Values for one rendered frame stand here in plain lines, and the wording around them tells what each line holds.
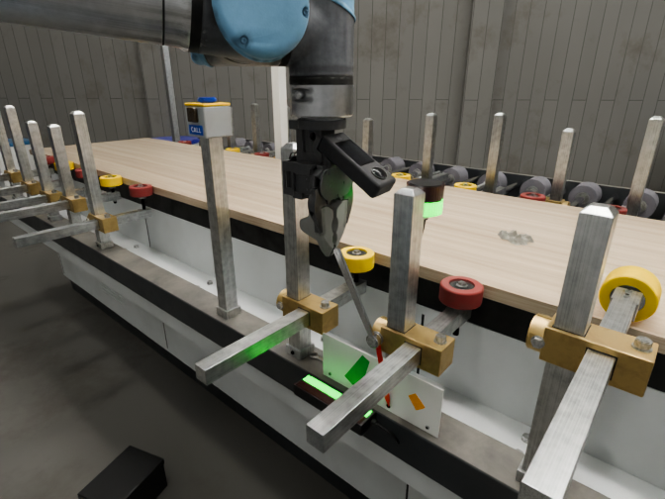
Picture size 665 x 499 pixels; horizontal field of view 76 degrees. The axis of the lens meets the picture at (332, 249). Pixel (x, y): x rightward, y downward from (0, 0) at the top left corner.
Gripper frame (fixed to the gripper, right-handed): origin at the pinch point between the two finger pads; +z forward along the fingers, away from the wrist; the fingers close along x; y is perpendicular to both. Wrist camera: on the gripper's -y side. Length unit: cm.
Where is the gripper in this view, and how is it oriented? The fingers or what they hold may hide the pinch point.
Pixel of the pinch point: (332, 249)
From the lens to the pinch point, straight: 67.9
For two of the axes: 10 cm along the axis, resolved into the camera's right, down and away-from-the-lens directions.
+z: 0.0, 9.3, 3.7
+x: -6.5, 2.8, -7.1
